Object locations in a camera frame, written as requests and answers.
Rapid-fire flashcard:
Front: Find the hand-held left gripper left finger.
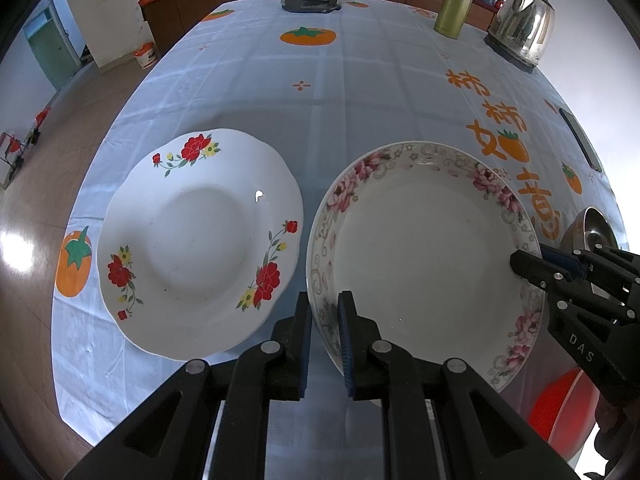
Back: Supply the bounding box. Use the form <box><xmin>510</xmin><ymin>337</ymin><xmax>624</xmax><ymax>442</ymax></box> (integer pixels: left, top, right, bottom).
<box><xmin>65</xmin><ymin>291</ymin><xmax>313</xmax><ymax>480</ymax></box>

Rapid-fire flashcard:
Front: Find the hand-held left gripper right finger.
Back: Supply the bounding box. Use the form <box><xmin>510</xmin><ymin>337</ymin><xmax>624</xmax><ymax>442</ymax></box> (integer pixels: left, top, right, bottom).
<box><xmin>337</xmin><ymin>290</ymin><xmax>581</xmax><ymax>480</ymax></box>

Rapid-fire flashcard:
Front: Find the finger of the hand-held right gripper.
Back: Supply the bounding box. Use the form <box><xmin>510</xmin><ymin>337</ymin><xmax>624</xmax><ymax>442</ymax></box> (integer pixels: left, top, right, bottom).
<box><xmin>510</xmin><ymin>249</ymin><xmax>637</xmax><ymax>322</ymax></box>
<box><xmin>539</xmin><ymin>243</ymin><xmax>640</xmax><ymax>292</ymax></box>

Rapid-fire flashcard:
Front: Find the pink flower white plate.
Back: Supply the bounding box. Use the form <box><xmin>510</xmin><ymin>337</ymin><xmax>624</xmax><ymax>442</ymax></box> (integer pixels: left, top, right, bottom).
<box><xmin>305</xmin><ymin>141</ymin><xmax>547</xmax><ymax>393</ymax></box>

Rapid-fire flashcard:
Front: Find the red flower white plate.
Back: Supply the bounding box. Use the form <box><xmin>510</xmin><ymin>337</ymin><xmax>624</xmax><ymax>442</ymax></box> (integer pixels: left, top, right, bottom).
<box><xmin>96</xmin><ymin>128</ymin><xmax>305</xmax><ymax>360</ymax></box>

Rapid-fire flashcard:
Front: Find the person's right hand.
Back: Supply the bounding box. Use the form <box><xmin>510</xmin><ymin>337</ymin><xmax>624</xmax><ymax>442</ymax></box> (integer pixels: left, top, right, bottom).
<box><xmin>594</xmin><ymin>400</ymin><xmax>640</xmax><ymax>480</ymax></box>

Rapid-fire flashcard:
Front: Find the steel bowl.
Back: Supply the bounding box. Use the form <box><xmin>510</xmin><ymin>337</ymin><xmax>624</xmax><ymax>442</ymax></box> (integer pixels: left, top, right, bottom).
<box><xmin>559</xmin><ymin>206</ymin><xmax>621</xmax><ymax>261</ymax></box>

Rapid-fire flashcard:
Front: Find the red round plastic object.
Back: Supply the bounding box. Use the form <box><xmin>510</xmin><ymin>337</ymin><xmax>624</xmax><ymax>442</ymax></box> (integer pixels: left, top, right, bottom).
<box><xmin>529</xmin><ymin>367</ymin><xmax>601</xmax><ymax>456</ymax></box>

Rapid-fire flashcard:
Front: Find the black smartphone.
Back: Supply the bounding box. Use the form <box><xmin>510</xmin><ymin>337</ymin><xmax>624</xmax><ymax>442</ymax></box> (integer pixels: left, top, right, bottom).
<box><xmin>558</xmin><ymin>107</ymin><xmax>605</xmax><ymax>173</ymax></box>

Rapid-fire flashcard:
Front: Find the steel electric kettle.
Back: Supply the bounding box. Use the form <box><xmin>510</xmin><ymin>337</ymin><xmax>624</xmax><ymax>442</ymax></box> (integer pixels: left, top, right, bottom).
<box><xmin>484</xmin><ymin>0</ymin><xmax>557</xmax><ymax>72</ymax></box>

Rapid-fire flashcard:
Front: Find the persimmon print tablecloth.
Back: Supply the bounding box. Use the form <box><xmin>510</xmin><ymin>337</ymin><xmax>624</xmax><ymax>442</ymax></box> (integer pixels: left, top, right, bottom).
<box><xmin>50</xmin><ymin>0</ymin><xmax>631</xmax><ymax>447</ymax></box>

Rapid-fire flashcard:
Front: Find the green gold thermos cup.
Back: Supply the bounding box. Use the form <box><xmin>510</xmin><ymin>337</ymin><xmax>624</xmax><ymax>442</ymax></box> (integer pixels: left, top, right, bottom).
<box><xmin>433</xmin><ymin>0</ymin><xmax>482</xmax><ymax>39</ymax></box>

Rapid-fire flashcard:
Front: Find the white plastic bucket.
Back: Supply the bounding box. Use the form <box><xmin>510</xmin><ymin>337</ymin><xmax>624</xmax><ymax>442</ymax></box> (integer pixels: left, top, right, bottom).
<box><xmin>133</xmin><ymin>42</ymin><xmax>160</xmax><ymax>69</ymax></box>

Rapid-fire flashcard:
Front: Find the brown wooden sideboard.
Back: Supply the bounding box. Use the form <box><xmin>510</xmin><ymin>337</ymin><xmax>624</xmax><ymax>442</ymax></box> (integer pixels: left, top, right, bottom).
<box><xmin>138</xmin><ymin>0</ymin><xmax>497</xmax><ymax>68</ymax></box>

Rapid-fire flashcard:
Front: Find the green door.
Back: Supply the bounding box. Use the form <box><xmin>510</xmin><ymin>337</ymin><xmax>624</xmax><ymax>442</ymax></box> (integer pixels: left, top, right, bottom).
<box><xmin>25</xmin><ymin>12</ymin><xmax>83</xmax><ymax>93</ymax></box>

